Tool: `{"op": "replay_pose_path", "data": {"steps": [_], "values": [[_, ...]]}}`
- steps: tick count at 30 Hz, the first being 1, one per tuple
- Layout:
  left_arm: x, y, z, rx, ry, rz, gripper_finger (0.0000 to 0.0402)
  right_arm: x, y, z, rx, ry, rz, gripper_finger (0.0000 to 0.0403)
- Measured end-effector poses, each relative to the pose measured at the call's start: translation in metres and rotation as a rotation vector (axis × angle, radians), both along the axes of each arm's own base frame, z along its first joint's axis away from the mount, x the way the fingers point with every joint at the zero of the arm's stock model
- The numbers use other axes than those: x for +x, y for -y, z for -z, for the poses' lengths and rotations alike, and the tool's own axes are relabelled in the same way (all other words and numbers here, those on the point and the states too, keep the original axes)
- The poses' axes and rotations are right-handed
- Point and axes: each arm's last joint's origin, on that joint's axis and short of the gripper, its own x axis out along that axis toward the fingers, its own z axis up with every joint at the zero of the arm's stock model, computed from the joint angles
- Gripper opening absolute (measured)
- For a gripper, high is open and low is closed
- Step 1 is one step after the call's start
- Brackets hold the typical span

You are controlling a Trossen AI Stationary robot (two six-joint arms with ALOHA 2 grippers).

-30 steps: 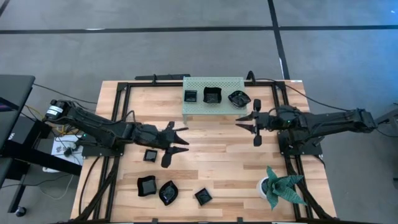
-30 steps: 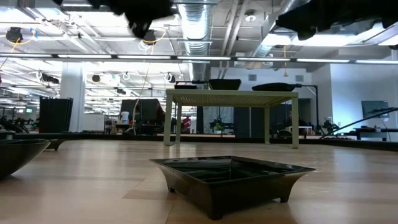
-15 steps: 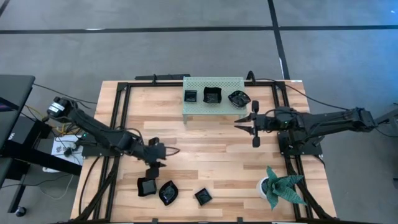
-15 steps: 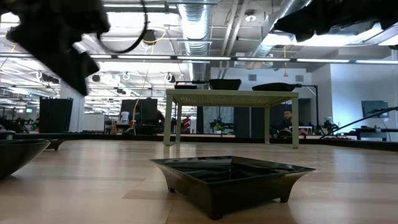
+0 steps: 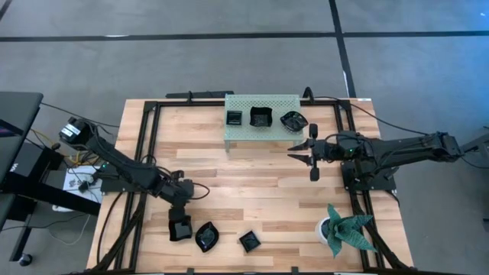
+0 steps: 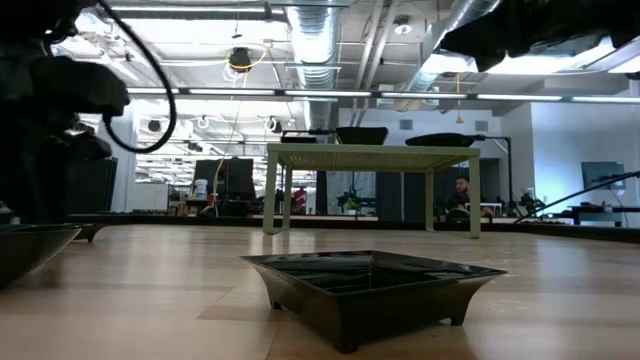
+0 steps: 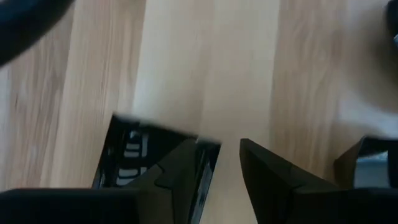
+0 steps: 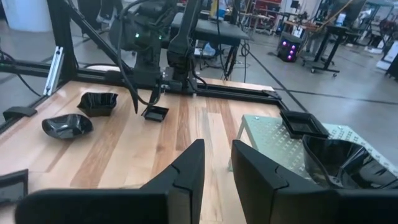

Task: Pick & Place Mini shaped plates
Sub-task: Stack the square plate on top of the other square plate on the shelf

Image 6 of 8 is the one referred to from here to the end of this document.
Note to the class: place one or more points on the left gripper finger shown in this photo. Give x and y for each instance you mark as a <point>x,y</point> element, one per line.
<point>30,175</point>

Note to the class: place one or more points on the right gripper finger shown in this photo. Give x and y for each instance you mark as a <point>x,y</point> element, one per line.
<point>475,27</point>
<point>470,48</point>

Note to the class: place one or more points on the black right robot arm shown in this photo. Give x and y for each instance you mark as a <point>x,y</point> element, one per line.
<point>600,20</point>

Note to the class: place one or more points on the black cabinet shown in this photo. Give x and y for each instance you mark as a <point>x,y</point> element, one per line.
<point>95,190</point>

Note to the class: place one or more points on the round white ceiling sensor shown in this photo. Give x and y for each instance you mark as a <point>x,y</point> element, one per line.
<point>402,29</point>

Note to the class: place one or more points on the person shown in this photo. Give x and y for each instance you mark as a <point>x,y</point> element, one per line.
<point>300,199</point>
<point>462,187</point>

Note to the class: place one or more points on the green perforated metal shelf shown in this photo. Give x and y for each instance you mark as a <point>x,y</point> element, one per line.
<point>370,157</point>

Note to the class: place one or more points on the long ceiling light strip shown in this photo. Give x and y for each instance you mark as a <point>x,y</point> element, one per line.
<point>230,91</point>

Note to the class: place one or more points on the black computer monitor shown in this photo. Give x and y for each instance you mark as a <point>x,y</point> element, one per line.
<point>240,177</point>
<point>212,167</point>

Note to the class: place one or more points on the black overhead stand bar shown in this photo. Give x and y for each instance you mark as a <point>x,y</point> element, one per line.
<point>320,131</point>

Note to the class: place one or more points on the small green desk plant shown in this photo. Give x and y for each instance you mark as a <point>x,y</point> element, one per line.
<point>352,205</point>

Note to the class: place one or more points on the dark office desk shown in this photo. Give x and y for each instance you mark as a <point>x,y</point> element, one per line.
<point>600,208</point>

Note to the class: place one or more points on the silver slanted ceiling duct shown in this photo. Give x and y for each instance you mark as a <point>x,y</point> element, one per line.
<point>462,10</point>

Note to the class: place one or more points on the grey wall vent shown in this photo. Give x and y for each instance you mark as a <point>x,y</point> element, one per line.
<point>406,124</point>
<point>481,125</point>

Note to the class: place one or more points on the black ceiling camera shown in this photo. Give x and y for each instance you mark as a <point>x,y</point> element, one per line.
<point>276,126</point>
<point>154,125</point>
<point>240,60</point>

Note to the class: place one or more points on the black tube frame stand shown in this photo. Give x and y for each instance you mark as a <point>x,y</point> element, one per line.
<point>492,137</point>

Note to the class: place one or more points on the silver corrugated ceiling duct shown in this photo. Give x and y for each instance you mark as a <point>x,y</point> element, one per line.
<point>312,50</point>

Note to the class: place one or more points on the wall mounted monitor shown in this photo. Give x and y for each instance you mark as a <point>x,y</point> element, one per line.
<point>602,175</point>

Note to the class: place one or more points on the black aluminium table frame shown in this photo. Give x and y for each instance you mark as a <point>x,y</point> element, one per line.
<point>575,231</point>

